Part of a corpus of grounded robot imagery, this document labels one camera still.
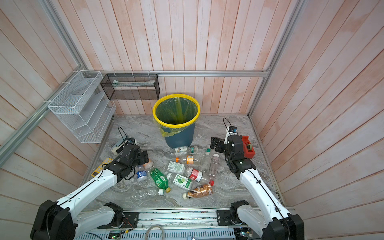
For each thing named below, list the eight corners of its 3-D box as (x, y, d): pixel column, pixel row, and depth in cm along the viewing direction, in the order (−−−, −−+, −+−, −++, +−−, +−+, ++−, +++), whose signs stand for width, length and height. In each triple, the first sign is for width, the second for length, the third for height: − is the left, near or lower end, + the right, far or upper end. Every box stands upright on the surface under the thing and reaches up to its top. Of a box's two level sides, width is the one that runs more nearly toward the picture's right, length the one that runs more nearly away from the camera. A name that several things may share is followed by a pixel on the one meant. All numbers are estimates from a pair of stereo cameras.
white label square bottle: (167, 171, 91) (166, 169, 88) (170, 163, 95) (169, 160, 92) (183, 175, 90) (183, 173, 87) (186, 167, 93) (185, 164, 90)
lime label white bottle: (165, 181, 87) (164, 179, 85) (169, 172, 91) (169, 170, 88) (189, 192, 84) (189, 190, 81) (193, 182, 87) (193, 180, 84)
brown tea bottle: (184, 202, 80) (183, 200, 76) (182, 193, 83) (181, 190, 79) (212, 195, 83) (213, 192, 78) (209, 186, 86) (210, 182, 82)
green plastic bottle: (149, 176, 89) (148, 173, 86) (157, 169, 92) (156, 166, 89) (165, 195, 82) (164, 193, 79) (174, 187, 85) (173, 185, 82)
